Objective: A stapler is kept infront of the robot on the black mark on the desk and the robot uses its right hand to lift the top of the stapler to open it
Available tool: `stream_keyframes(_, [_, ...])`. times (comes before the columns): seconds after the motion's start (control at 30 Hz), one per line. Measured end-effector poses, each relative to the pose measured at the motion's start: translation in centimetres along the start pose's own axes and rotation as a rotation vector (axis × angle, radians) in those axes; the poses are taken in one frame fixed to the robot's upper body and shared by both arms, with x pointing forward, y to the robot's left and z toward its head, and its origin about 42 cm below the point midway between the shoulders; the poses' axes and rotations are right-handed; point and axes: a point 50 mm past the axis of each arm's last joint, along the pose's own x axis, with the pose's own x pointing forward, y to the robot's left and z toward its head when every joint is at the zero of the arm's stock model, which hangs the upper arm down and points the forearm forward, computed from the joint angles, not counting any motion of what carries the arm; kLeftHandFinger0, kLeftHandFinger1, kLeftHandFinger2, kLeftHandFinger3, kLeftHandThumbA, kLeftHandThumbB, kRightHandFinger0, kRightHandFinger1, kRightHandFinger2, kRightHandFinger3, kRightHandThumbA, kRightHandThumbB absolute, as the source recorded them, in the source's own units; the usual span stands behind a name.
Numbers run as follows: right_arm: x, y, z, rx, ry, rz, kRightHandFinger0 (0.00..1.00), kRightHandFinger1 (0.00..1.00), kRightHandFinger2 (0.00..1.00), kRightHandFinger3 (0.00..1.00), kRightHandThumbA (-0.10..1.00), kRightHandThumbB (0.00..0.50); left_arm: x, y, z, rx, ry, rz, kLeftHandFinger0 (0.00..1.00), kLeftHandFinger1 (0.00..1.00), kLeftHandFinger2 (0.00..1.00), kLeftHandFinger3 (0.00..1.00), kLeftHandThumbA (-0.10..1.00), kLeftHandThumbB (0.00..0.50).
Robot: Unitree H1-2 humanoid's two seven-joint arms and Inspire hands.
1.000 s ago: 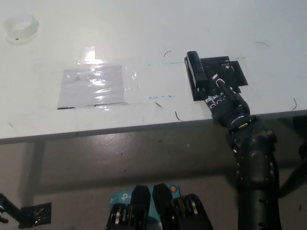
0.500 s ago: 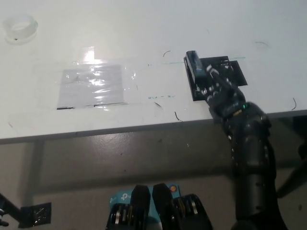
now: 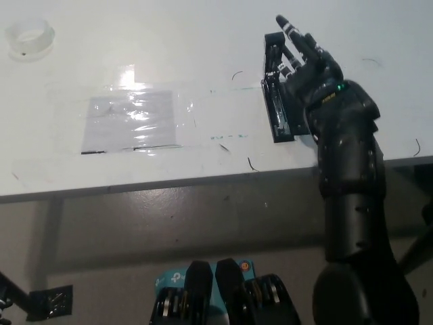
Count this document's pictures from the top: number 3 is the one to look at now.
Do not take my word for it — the clear plastic film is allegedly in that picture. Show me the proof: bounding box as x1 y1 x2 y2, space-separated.
47 64 198 157

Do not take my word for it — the black stapler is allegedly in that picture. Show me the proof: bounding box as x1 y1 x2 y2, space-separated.
260 32 296 144

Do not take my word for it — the grey table leg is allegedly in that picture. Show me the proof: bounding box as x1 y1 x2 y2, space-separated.
28 198 66 292

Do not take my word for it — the black robot body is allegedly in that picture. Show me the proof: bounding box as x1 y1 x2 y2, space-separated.
148 258 302 325

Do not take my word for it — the clear tape roll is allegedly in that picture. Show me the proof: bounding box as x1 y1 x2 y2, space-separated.
3 18 55 62

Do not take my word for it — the black stand leg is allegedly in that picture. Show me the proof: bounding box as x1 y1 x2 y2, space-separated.
0 270 37 314
401 230 433 276

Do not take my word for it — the teal network device box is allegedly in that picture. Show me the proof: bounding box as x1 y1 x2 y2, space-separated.
154 259 255 296

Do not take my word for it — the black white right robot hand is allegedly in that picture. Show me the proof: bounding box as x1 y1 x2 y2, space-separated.
275 14 346 110

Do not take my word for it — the white paper sheet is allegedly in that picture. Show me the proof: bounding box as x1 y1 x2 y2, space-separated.
81 89 180 155

